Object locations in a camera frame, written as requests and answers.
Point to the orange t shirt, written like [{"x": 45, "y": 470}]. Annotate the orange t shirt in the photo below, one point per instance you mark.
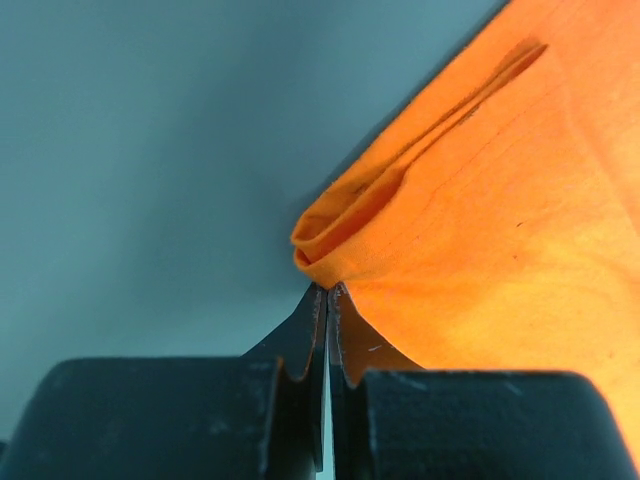
[{"x": 494, "y": 224}]

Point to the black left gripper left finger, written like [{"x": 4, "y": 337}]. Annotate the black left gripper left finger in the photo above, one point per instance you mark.
[{"x": 254, "y": 416}]

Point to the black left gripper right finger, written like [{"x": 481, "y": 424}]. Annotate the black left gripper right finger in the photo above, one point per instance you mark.
[{"x": 394, "y": 420}]

